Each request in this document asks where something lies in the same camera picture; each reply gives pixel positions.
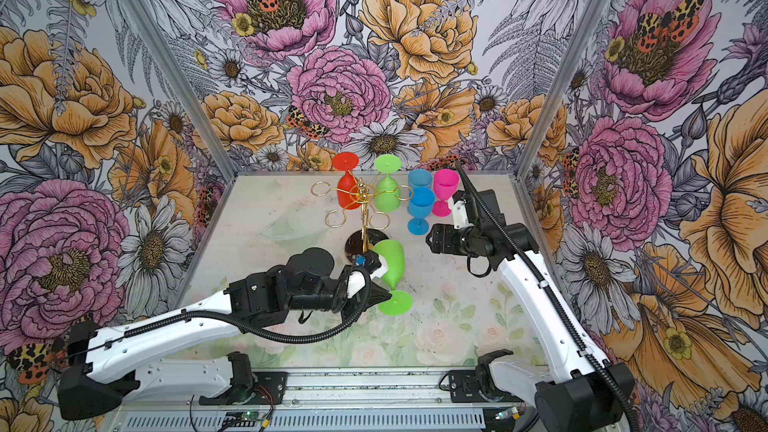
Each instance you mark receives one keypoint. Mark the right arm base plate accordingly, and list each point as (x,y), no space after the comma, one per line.
(466,386)

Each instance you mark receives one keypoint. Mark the pink wine glass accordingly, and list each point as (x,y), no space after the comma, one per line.
(445,184)

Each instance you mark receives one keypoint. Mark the aluminium front rail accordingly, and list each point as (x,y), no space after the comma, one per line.
(172,382)

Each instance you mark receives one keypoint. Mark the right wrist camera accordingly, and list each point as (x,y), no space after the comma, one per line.
(462,209)

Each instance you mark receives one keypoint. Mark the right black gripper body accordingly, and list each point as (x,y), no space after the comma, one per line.
(461,241)

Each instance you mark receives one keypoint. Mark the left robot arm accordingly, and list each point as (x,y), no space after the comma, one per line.
(103,363)

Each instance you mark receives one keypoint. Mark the red wine glass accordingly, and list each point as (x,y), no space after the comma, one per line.
(347,184)

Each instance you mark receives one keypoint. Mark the small green circuit board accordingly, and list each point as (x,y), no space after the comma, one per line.
(248,419)

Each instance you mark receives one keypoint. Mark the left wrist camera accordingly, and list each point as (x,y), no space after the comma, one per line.
(372,263)

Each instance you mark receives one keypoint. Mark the green wine glass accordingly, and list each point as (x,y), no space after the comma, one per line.
(387,195)
(392,252)

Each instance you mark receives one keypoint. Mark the white vent grille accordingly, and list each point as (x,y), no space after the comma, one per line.
(458,419)

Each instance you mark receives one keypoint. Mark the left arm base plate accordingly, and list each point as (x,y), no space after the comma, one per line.
(261,388)

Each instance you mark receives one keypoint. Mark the blue wine glass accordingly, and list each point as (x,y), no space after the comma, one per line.
(420,178)
(420,207)

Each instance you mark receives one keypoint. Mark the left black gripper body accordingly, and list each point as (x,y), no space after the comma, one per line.
(348,305)

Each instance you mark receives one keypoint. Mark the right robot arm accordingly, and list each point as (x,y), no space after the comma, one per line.
(582,390)

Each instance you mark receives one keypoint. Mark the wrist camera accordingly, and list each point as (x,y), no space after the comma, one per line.
(372,263)
(462,209)

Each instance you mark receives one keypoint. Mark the gold wire wine glass rack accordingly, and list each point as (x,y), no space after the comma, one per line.
(372,221)

